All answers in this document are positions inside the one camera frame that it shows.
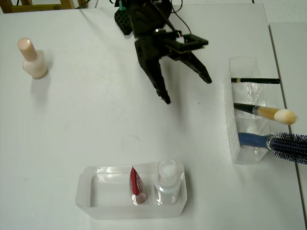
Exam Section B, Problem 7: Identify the makeup brush with tan bristles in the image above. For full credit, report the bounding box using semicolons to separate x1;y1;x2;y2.
233;102;298;125

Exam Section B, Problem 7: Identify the pink bottle with peach cap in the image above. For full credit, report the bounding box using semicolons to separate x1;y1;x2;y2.
16;37;49;80

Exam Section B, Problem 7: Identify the clear bottle with clear cap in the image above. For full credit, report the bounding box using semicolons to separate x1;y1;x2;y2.
153;159;181;206

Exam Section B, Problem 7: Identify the blue round hair brush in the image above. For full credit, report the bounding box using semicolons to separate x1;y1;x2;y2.
237;131;307;165

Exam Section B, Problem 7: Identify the black cosmetic pencil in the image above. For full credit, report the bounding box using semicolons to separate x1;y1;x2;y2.
231;77;281;84

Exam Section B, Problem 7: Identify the clear acrylic organizer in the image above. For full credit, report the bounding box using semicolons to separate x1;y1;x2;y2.
223;56;272;165

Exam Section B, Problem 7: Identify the white neighbouring table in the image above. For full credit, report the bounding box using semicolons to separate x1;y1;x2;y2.
268;23;307;230

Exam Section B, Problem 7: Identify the red cosmetic tube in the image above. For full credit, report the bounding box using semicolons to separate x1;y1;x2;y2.
128;165;147;206

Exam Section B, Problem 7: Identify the frosted plastic tray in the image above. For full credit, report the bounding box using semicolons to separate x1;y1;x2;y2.
75;161;188;220

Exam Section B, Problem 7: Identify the black camera cable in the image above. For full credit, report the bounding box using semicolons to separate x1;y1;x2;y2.
153;0;192;40

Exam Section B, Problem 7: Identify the black power cable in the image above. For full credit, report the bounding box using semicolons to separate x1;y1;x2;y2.
74;0;93;11

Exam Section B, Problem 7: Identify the wooden frame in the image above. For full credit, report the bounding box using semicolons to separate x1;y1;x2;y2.
0;0;89;14

